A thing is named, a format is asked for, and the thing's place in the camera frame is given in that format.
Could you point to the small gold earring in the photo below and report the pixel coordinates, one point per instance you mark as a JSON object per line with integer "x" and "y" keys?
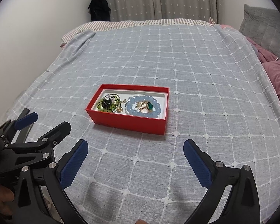
{"x": 119, "y": 110}

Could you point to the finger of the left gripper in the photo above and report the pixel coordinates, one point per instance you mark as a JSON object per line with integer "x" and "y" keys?
{"x": 23, "y": 124}
{"x": 45, "y": 144}

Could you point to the grey dotted curtain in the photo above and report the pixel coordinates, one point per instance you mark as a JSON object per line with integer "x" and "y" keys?
{"x": 140, "y": 10}

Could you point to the black hanging garment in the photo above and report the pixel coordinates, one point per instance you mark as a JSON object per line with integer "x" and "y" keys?
{"x": 99, "y": 10}

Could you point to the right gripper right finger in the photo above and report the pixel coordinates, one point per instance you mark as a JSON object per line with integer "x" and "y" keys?
{"x": 242, "y": 205}

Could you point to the red jewelry box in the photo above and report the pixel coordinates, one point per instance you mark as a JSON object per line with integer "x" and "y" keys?
{"x": 124, "y": 121}

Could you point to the pink blanket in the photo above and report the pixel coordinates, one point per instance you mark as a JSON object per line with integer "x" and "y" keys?
{"x": 271, "y": 64}

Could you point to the grey pillow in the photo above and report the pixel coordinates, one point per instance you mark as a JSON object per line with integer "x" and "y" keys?
{"x": 262, "y": 25}

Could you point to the person's left hand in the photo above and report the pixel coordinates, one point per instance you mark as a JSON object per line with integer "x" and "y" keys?
{"x": 6, "y": 196}

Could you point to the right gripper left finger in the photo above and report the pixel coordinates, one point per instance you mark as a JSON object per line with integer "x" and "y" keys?
{"x": 56, "y": 177}

